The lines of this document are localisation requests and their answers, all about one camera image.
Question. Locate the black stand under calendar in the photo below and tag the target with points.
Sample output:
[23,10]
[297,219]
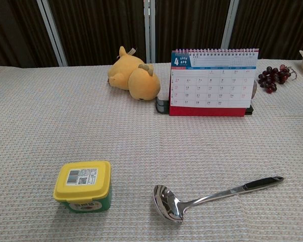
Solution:
[160,107]

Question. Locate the yellow plush bear toy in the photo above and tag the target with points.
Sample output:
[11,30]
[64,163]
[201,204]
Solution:
[141,80]

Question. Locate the red desk calendar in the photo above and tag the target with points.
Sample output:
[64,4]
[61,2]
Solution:
[212,83]

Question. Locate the white woven tablecloth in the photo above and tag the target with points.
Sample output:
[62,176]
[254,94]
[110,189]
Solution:
[151,151]

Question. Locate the stainless steel ladle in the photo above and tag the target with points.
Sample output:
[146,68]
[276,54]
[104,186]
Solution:
[169,201]

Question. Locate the green tub with yellow lid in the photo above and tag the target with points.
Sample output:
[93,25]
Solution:
[82,186]

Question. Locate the bunch of dark grapes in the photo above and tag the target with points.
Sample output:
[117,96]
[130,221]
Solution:
[274,76]

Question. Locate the grey screen frame post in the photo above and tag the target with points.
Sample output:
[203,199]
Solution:
[229,24]
[149,30]
[52,32]

